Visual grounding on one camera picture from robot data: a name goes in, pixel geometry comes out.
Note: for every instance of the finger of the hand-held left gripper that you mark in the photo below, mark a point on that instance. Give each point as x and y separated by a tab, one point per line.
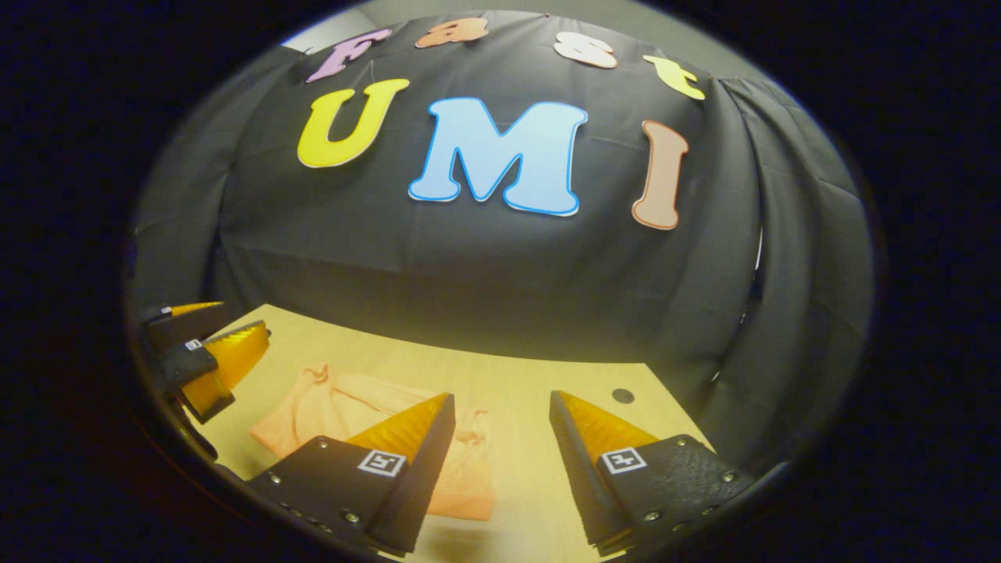
188	324
231	363

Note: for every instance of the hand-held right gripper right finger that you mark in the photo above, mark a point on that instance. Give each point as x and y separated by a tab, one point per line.
579	477

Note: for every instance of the orange T-shirt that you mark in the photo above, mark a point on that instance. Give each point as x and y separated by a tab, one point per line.
328	414

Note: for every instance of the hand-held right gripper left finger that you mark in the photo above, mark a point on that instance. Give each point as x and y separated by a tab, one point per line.
422	477

